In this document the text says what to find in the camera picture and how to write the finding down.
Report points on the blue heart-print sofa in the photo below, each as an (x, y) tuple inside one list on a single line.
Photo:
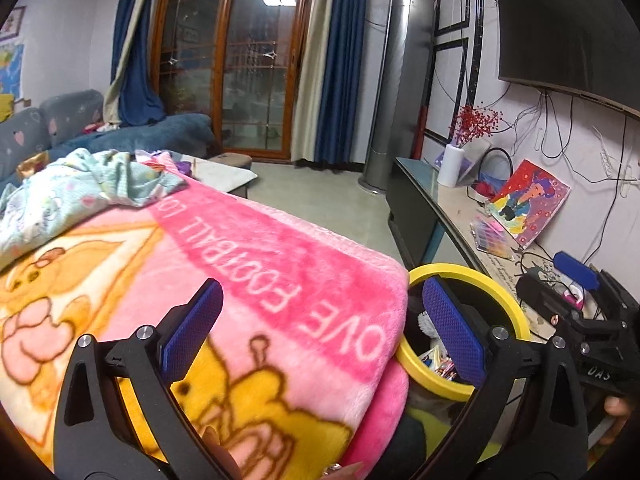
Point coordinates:
[(165, 132)]

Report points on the dark storage stool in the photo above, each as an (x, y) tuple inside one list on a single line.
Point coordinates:
[(232, 159)]

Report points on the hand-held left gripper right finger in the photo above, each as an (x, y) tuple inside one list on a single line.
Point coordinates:
[(452, 335)]

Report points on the yellow-green cloth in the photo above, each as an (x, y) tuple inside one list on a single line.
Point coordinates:
[(435, 425)]

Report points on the yellow pillow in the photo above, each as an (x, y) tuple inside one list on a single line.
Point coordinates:
[(6, 107)]

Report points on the pink clothes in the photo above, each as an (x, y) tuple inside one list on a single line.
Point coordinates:
[(100, 128)]

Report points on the purple cloth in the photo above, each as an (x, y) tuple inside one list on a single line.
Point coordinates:
[(183, 166)]

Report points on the person's left hand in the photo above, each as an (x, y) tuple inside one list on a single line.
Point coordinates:
[(220, 452)]

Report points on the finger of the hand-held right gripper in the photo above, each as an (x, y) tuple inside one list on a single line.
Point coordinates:
[(545, 292), (575, 267)]

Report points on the clear box of coloured pens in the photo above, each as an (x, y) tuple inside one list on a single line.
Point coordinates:
[(495, 235)]

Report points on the light blue printed quilt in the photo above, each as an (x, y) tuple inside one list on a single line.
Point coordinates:
[(75, 185)]

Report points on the blue and beige curtain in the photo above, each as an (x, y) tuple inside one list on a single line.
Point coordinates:
[(135, 60), (335, 60)]

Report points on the person's right hand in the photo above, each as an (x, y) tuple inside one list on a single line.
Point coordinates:
[(620, 410)]

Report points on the white ribbed vase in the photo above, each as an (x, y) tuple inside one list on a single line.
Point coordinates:
[(448, 167)]

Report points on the pink printed bear blanket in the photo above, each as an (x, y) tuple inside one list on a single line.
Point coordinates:
[(280, 250)]

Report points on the wooden sliding glass door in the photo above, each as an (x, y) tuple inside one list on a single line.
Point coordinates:
[(250, 85)]

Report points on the white coffee table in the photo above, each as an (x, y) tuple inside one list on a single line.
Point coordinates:
[(225, 175)]

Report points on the colourful country map poster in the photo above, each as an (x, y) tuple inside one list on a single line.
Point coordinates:
[(12, 70)]

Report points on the embroidered wall poster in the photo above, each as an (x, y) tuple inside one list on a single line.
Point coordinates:
[(15, 22)]

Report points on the yellow round bin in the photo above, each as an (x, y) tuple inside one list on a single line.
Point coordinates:
[(450, 270)]

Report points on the colourful figure painting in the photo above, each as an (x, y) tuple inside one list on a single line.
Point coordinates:
[(530, 205)]

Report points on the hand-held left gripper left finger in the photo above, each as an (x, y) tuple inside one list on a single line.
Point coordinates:
[(192, 330)]

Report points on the gold foil bag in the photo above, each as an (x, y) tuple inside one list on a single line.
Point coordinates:
[(35, 164)]

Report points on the long television stand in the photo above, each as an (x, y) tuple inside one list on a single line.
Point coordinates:
[(425, 210)]

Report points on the black wall-mounted television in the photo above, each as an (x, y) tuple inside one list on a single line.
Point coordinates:
[(565, 25)]

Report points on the silver tower air conditioner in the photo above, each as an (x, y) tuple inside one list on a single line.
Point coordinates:
[(400, 85)]

